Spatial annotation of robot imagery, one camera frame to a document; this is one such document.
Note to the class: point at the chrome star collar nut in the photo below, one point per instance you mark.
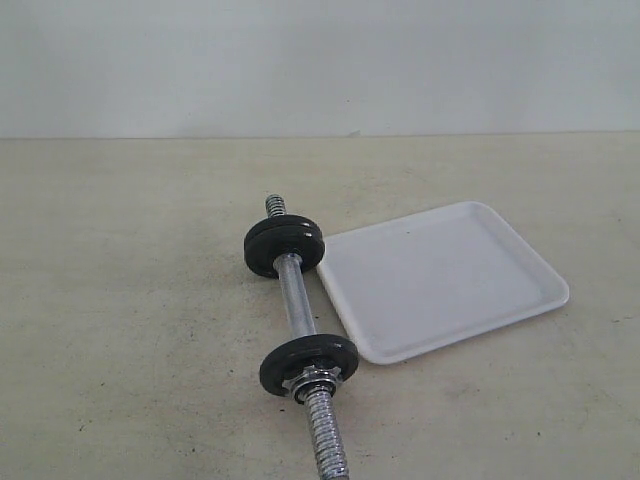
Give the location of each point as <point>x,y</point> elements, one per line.
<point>312,379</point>

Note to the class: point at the chrome dumbbell bar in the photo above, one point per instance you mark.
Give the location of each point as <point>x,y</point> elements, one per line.
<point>326,439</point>

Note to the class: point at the white plastic tray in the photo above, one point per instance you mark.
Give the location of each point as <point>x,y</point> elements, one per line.
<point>415,284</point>

